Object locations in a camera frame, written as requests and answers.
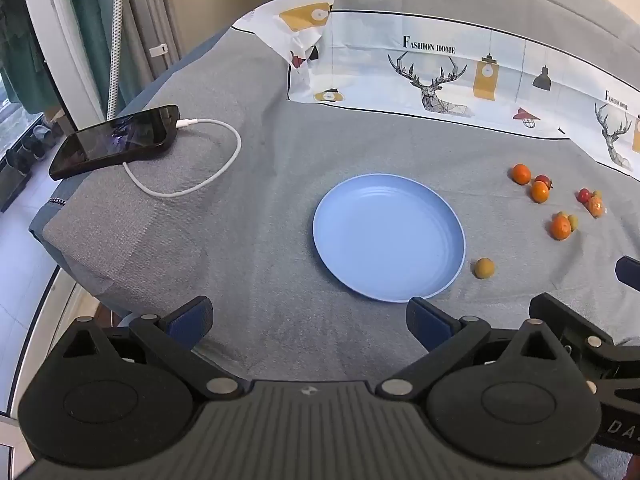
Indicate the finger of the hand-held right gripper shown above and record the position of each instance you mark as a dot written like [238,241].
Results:
[629,272]
[550,310]

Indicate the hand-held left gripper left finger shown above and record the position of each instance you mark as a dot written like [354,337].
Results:
[192,318]

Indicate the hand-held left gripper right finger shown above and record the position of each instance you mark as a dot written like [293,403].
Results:
[430,323]

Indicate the orange kumquat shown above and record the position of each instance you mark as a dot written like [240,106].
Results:
[595,205]
[520,174]
[539,192]
[560,227]

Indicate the yellow-green round fruit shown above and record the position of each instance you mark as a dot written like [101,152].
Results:
[484,268]
[574,221]

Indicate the blue plate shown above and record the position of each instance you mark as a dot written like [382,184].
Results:
[389,238]

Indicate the red cherry tomato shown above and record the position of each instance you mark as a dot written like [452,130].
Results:
[544,179]
[583,195]

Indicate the grey blanket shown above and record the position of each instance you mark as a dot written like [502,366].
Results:
[250,220]

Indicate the black smartphone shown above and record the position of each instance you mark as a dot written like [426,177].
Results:
[112,141]

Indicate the pair of shoes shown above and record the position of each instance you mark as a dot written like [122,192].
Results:
[30,147]

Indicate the white deer printed cloth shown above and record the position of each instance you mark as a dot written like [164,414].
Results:
[450,80]

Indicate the white clip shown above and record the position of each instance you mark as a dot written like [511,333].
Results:
[158,51]

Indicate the dotted pole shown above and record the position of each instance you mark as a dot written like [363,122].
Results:
[116,40]

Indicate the grey curtain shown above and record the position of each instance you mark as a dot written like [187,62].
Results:
[150,5]

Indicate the teal hanging garment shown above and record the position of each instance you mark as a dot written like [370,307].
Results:
[85,20]

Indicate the white frame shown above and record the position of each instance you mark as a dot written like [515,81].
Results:
[55,35]

